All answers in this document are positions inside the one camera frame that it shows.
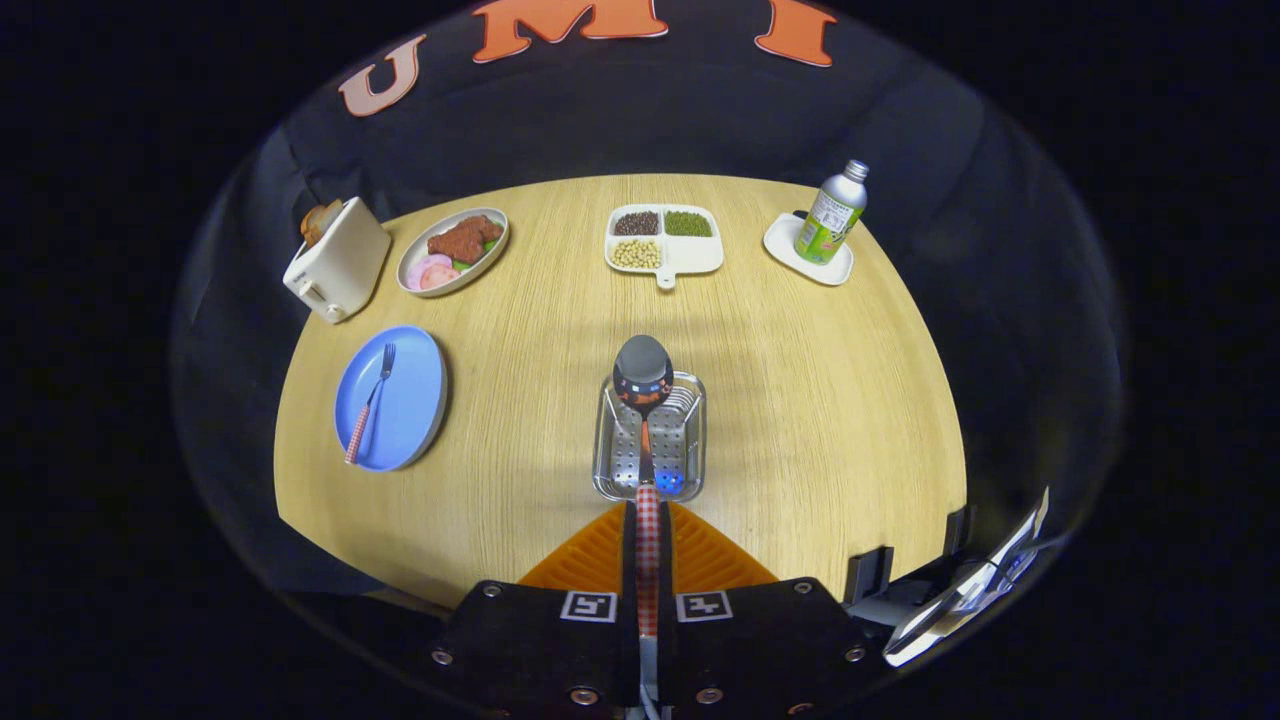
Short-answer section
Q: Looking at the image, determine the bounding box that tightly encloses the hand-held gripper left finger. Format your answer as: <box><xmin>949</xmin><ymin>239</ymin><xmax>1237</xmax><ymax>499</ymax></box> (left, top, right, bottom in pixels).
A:
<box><xmin>428</xmin><ymin>500</ymin><xmax>641</xmax><ymax>720</ymax></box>

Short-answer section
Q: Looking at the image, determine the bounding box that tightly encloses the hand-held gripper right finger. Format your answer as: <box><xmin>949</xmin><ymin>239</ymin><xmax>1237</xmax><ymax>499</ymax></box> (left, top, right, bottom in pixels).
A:
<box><xmin>657</xmin><ymin>500</ymin><xmax>881</xmax><ymax>720</ymax></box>

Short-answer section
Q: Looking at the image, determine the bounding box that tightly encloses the spoon with red checkered handle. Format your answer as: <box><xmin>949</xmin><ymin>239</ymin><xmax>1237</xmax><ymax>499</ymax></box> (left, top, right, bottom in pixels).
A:
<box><xmin>612</xmin><ymin>334</ymin><xmax>675</xmax><ymax>720</ymax></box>

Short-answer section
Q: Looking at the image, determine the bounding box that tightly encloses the metal drain basket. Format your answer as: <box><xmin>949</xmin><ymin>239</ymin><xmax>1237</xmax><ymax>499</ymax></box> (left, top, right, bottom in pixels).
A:
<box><xmin>592</xmin><ymin>370</ymin><xmax>707</xmax><ymax>503</ymax></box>

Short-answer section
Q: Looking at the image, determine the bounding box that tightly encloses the blue plate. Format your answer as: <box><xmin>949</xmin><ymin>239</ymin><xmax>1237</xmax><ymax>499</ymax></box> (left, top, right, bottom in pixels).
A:
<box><xmin>334</xmin><ymin>325</ymin><xmax>449</xmax><ymax>473</ymax></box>

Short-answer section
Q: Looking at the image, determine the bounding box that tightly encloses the white divided tray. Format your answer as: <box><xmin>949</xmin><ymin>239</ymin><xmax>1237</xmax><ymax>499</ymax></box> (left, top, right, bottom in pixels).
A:
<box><xmin>604</xmin><ymin>204</ymin><xmax>725</xmax><ymax>291</ymax></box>

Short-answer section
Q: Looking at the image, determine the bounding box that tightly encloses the white plate with food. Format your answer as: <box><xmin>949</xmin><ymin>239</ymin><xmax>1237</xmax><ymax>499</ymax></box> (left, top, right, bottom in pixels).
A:
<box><xmin>396</xmin><ymin>207</ymin><xmax>510</xmax><ymax>298</ymax></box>

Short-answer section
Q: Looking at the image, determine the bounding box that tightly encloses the white coaster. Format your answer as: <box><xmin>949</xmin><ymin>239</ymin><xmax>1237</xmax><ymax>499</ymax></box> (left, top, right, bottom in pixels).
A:
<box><xmin>763</xmin><ymin>211</ymin><xmax>855</xmax><ymax>287</ymax></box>

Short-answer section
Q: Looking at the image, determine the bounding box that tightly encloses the brown meat steak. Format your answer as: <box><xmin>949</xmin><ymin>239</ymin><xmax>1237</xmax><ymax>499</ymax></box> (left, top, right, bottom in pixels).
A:
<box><xmin>427</xmin><ymin>215</ymin><xmax>504</xmax><ymax>265</ymax></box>

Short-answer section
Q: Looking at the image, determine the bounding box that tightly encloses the green and silver bottle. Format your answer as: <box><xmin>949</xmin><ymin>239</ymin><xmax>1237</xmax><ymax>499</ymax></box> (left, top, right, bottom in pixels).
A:
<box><xmin>794</xmin><ymin>160</ymin><xmax>870</xmax><ymax>266</ymax></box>

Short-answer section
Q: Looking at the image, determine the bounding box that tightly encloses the white toaster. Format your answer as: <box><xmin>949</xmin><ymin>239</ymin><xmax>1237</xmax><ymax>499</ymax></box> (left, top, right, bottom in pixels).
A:
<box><xmin>283</xmin><ymin>197</ymin><xmax>393</xmax><ymax>325</ymax></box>

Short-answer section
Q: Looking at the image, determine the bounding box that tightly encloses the fork with red checkered handle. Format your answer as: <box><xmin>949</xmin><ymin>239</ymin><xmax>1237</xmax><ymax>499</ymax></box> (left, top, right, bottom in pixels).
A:
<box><xmin>344</xmin><ymin>343</ymin><xmax>397</xmax><ymax>466</ymax></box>

